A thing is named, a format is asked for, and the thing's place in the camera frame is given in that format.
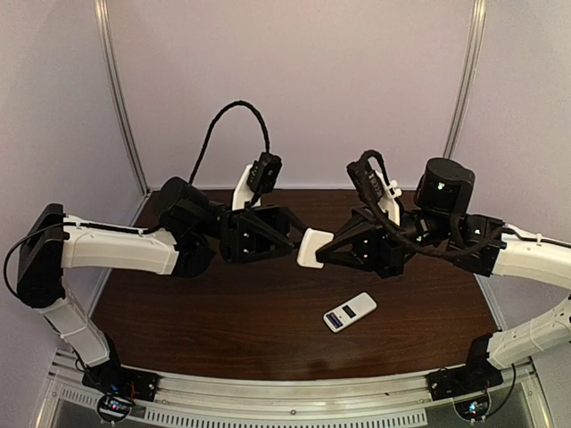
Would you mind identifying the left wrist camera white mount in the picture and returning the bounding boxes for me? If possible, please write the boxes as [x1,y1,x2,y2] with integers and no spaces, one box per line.
[232,152,283,210]

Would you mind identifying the front aluminium rail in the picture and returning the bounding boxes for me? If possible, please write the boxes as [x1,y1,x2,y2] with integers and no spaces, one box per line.
[31,350,556,427]

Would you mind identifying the white remote control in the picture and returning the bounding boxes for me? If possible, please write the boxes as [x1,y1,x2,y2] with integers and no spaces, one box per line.
[322,292,377,333]

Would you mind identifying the left aluminium frame post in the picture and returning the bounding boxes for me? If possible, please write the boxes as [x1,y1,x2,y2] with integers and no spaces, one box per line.
[93,0,149,195]

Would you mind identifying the white battery cover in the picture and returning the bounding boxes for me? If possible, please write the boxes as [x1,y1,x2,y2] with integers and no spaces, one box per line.
[296,228,334,269]

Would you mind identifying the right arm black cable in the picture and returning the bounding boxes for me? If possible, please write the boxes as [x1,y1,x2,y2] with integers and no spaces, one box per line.
[356,150,571,259]

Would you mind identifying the aluminium frame post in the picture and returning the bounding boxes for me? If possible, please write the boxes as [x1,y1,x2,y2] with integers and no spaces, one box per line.
[93,0,149,195]
[443,0,488,160]

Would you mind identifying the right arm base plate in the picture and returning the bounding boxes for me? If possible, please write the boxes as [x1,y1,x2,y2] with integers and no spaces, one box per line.
[426,362,503,401]

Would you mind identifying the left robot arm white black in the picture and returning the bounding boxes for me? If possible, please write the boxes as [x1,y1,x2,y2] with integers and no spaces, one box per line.
[9,177,307,391]

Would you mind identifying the right aluminium frame post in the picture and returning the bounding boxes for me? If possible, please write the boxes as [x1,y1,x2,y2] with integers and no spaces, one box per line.
[443,0,488,160]

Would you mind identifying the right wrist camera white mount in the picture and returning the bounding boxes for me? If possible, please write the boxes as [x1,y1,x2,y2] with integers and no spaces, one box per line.
[346,150,403,224]

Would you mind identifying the purple battery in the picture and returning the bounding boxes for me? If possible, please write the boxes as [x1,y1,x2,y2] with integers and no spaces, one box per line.
[326,313,343,329]

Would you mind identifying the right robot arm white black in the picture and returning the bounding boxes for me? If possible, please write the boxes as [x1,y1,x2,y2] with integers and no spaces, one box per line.
[315,150,570,289]

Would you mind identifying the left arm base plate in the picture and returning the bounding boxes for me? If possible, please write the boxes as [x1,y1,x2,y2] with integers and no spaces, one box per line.
[81,361,160,402]

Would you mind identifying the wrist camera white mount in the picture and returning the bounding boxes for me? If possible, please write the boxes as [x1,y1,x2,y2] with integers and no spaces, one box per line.
[346,150,403,224]
[232,152,283,210]

